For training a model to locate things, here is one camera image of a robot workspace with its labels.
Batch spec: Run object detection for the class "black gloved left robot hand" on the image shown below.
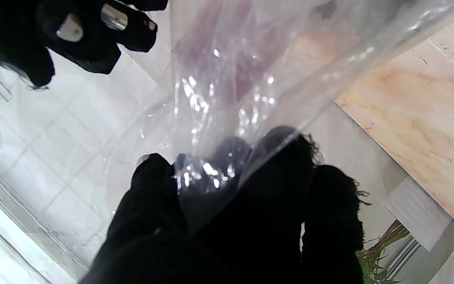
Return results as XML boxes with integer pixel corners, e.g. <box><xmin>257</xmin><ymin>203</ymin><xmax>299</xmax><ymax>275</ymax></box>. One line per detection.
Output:
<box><xmin>79</xmin><ymin>126</ymin><xmax>369</xmax><ymax>284</ymax></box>

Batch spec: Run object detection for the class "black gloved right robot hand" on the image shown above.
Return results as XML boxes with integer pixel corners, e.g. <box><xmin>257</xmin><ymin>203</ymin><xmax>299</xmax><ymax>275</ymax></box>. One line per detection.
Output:
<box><xmin>0</xmin><ymin>0</ymin><xmax>168</xmax><ymax>89</ymax></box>

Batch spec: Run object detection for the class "clear plastic bag of tea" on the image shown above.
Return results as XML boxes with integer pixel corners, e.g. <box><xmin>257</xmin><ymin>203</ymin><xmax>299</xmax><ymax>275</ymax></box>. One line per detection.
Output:
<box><xmin>105</xmin><ymin>0</ymin><xmax>454</xmax><ymax>233</ymax></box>

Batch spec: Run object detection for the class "white printed backdrop cloth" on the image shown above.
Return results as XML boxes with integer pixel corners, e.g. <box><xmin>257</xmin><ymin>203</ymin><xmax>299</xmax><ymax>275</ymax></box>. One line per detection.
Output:
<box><xmin>0</xmin><ymin>0</ymin><xmax>454</xmax><ymax>284</ymax></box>

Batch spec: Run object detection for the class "green leafy potted plant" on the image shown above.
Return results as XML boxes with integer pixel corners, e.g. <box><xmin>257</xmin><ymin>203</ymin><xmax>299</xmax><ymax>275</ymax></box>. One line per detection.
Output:
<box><xmin>357</xmin><ymin>219</ymin><xmax>411</xmax><ymax>284</ymax></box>

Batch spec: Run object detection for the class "white rectangular planter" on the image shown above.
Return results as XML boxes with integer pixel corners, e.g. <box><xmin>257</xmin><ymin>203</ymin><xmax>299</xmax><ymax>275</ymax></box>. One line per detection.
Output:
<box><xmin>382</xmin><ymin>176</ymin><xmax>453</xmax><ymax>252</ymax></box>

